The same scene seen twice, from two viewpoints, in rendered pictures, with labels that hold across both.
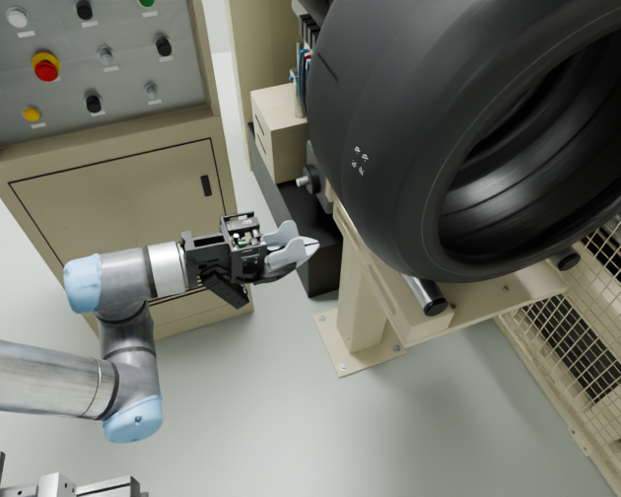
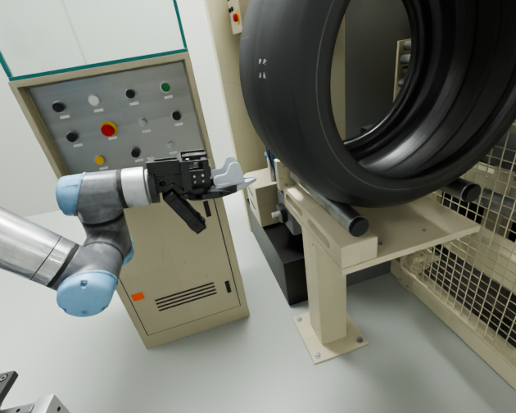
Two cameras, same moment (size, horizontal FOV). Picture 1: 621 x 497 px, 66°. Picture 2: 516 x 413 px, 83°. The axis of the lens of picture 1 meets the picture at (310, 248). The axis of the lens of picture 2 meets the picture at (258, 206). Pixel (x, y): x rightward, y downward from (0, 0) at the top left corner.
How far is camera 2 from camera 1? 0.37 m
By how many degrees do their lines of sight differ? 23
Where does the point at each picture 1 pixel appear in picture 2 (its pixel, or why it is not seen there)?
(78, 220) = not seen: hidden behind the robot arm
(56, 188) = not seen: hidden behind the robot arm
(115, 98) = (149, 150)
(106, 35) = (143, 110)
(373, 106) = (264, 20)
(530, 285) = (445, 226)
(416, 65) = not seen: outside the picture
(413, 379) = (377, 365)
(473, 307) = (398, 242)
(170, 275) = (133, 182)
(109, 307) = (87, 206)
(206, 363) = (213, 354)
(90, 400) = (43, 258)
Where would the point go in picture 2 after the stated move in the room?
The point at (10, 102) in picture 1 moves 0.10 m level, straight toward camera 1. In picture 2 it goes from (88, 152) to (89, 158)
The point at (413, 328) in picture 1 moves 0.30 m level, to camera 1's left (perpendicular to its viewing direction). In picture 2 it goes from (343, 249) to (205, 258)
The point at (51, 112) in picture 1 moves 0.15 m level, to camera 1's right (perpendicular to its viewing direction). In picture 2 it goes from (111, 160) to (149, 155)
